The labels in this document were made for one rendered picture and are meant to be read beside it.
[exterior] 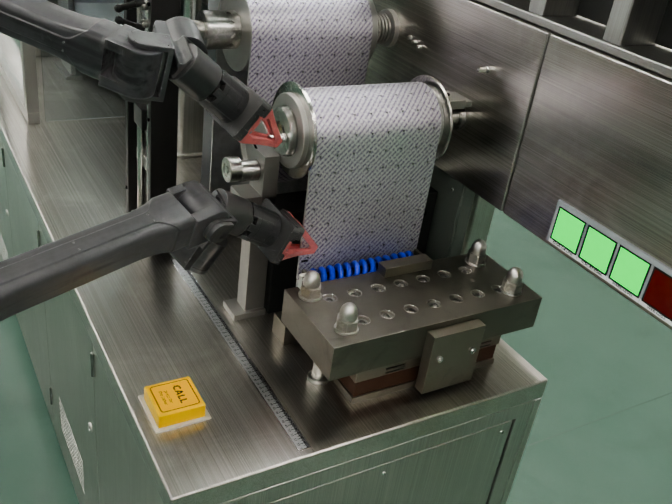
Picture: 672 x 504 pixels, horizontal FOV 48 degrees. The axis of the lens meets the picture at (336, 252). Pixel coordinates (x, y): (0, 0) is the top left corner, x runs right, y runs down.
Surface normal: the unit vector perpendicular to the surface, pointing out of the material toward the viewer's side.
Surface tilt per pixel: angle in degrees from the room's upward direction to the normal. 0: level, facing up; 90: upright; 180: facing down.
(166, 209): 21
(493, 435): 90
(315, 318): 0
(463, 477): 90
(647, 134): 90
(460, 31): 90
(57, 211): 0
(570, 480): 0
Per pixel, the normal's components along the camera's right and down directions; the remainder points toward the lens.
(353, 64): 0.48, 0.51
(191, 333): 0.13, -0.86
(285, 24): 0.50, 0.11
